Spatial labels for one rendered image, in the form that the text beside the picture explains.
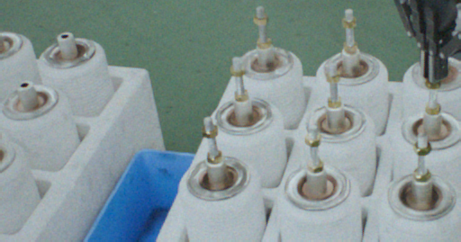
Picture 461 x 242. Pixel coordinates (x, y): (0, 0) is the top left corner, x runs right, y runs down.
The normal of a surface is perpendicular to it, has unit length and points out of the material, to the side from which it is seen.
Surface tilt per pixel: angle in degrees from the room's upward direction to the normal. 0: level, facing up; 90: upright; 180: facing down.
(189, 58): 0
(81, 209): 90
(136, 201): 88
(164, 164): 88
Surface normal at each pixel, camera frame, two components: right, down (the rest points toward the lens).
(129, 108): 0.97, 0.09
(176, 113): -0.07, -0.79
